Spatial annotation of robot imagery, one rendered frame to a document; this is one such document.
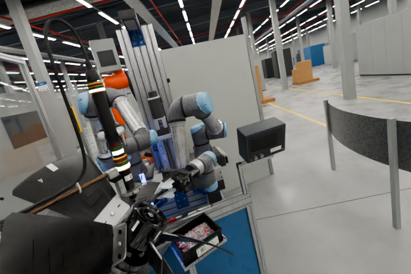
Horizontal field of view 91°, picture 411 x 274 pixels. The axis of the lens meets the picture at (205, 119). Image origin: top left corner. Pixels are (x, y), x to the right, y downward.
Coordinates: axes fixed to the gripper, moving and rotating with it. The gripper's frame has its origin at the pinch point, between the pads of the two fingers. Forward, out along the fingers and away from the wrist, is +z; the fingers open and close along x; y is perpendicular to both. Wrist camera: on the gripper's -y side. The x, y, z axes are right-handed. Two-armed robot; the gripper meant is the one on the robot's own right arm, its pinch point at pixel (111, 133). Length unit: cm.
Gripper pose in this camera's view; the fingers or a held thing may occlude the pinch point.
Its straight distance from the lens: 69.2
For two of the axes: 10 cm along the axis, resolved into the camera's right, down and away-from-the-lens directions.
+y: 2.3, 9.5, 1.9
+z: 4.3, 0.7, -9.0
